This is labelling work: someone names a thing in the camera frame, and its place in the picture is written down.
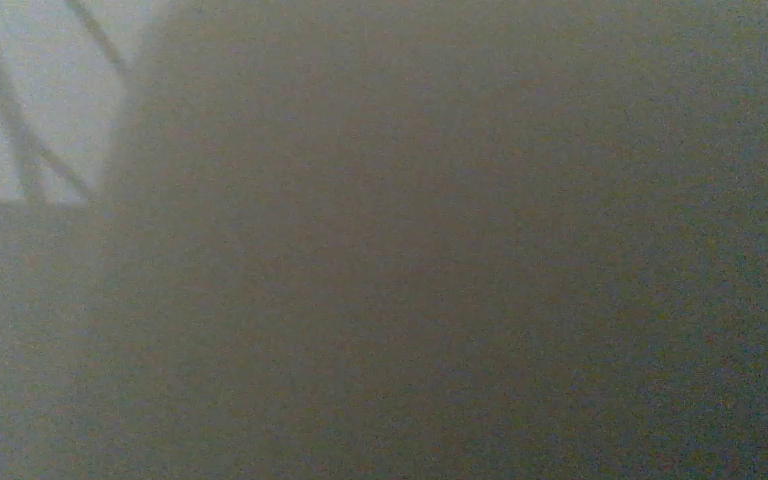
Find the black wire dish rack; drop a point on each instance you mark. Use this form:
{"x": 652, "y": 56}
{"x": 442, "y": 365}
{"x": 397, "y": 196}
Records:
{"x": 62, "y": 65}

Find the beige patterned mug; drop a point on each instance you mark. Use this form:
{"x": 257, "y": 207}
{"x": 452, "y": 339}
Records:
{"x": 419, "y": 240}

